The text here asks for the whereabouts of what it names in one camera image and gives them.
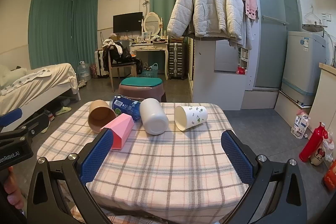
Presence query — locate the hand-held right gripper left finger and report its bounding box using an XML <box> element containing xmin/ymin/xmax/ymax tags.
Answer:
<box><xmin>26</xmin><ymin>128</ymin><xmax>114</xmax><ymax>224</ymax></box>

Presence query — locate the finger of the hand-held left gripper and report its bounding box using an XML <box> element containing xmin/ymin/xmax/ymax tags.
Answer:
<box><xmin>22</xmin><ymin>113</ymin><xmax>51</xmax><ymax>139</ymax></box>
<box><xmin>0</xmin><ymin>108</ymin><xmax>29</xmax><ymax>138</ymax></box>

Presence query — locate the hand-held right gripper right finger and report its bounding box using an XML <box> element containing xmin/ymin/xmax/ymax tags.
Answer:
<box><xmin>221</xmin><ymin>130</ymin><xmax>308</xmax><ymax>224</ymax></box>

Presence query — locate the pink angular cup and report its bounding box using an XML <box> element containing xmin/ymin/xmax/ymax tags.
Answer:
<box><xmin>99</xmin><ymin>113</ymin><xmax>134</xmax><ymax>150</ymax></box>

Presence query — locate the brown paper cup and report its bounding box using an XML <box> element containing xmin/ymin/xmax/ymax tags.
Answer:
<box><xmin>88</xmin><ymin>100</ymin><xmax>117</xmax><ymax>134</ymax></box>

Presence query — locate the white floral cup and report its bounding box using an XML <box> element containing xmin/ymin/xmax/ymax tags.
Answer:
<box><xmin>174</xmin><ymin>105</ymin><xmax>209</xmax><ymax>132</ymax></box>

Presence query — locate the plain white cup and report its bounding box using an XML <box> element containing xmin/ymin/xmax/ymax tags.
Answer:
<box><xmin>139</xmin><ymin>98</ymin><xmax>169</xmax><ymax>135</ymax></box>

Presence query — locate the cartoon print cup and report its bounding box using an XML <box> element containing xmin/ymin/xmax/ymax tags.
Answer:
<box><xmin>310</xmin><ymin>142</ymin><xmax>326</xmax><ymax>166</ymax></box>

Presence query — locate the person's left hand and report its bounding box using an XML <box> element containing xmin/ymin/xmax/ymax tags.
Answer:
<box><xmin>0</xmin><ymin>166</ymin><xmax>25</xmax><ymax>215</ymax></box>

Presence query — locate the grey sneaker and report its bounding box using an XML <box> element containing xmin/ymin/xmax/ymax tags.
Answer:
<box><xmin>43</xmin><ymin>108</ymin><xmax>55</xmax><ymax>122</ymax></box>

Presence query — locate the green slipper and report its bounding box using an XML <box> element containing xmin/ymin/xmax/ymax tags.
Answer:
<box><xmin>55</xmin><ymin>106</ymin><xmax>72</xmax><ymax>116</ymax></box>

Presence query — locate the bed with beige sheet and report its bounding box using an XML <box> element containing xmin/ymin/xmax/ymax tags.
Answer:
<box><xmin>0</xmin><ymin>62</ymin><xmax>81</xmax><ymax>120</ymax></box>

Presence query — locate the patterned white blanket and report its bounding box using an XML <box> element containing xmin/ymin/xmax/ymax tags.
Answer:
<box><xmin>0</xmin><ymin>68</ymin><xmax>53</xmax><ymax>95</ymax></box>

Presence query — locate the blue plastic bottle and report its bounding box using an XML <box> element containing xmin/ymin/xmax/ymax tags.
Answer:
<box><xmin>109</xmin><ymin>94</ymin><xmax>142</xmax><ymax>122</ymax></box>

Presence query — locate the clear water jug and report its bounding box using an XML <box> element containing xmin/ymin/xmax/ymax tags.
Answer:
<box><xmin>77</xmin><ymin>61</ymin><xmax>91</xmax><ymax>81</ymax></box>

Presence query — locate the checked tablecloth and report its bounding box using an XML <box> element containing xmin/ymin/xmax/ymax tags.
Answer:
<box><xmin>36</xmin><ymin>102</ymin><xmax>248</xmax><ymax>224</ymax></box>

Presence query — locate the white plastic package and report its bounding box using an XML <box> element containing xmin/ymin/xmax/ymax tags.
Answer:
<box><xmin>290</xmin><ymin>110</ymin><xmax>311</xmax><ymax>139</ymax></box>

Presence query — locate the brown plastic stool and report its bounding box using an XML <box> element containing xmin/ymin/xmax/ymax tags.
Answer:
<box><xmin>118</xmin><ymin>82</ymin><xmax>167</xmax><ymax>103</ymax></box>

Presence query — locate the red bottle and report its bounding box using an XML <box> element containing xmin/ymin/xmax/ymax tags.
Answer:
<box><xmin>299</xmin><ymin>122</ymin><xmax>327</xmax><ymax>163</ymax></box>

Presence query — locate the green seat cushion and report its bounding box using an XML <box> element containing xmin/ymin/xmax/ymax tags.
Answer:
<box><xmin>120</xmin><ymin>77</ymin><xmax>164</xmax><ymax>88</ymax></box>

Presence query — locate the white suitcase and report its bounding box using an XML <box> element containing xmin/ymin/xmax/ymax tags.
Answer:
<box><xmin>94</xmin><ymin>49</ymin><xmax>110</xmax><ymax>76</ymax></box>

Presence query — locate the wooden chair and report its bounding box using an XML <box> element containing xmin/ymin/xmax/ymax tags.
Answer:
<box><xmin>108</xmin><ymin>41</ymin><xmax>138</xmax><ymax>92</ymax></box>

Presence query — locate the orange packet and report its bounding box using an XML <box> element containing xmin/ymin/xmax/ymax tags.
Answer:
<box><xmin>323</xmin><ymin>160</ymin><xmax>336</xmax><ymax>192</ymax></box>

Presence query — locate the wide green curtain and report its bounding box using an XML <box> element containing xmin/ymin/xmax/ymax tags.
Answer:
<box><xmin>28</xmin><ymin>0</ymin><xmax>100</xmax><ymax>70</ymax></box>

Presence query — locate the green plastic basket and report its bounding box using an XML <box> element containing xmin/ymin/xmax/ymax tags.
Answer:
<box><xmin>138</xmin><ymin>63</ymin><xmax>159</xmax><ymax>78</ymax></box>

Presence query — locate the pile of dark clothes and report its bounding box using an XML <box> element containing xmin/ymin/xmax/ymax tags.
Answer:
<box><xmin>102</xmin><ymin>39</ymin><xmax>132</xmax><ymax>71</ymax></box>

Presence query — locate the white counter cabinet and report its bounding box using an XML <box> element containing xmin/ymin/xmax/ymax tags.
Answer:
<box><xmin>305</xmin><ymin>62</ymin><xmax>336</xmax><ymax>133</ymax></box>

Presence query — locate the white washing machine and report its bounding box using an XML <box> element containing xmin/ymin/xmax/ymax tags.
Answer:
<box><xmin>280</xmin><ymin>25</ymin><xmax>329</xmax><ymax>105</ymax></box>

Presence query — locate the silver suitcase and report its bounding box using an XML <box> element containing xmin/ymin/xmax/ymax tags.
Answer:
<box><xmin>167</xmin><ymin>42</ymin><xmax>187</xmax><ymax>80</ymax></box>

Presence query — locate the white dressing table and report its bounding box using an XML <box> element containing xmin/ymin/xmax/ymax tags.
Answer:
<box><xmin>129</xmin><ymin>41</ymin><xmax>169</xmax><ymax>81</ymax></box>

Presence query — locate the frosted glass door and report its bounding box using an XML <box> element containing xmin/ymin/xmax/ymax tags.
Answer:
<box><xmin>249</xmin><ymin>0</ymin><xmax>303</xmax><ymax>91</ymax></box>

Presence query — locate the black television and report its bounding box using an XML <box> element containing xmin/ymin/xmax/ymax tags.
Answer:
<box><xmin>113</xmin><ymin>12</ymin><xmax>144</xmax><ymax>33</ymax></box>

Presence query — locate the oval vanity mirror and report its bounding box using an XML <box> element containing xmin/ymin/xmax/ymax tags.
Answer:
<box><xmin>143</xmin><ymin>12</ymin><xmax>163</xmax><ymax>36</ymax></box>

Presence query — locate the white quilted jacket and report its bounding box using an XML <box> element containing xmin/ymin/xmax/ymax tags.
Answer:
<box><xmin>167</xmin><ymin>0</ymin><xmax>245</xmax><ymax>41</ymax></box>

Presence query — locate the pink towel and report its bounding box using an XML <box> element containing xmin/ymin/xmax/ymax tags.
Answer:
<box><xmin>233</xmin><ymin>0</ymin><xmax>259</xmax><ymax>21</ymax></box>

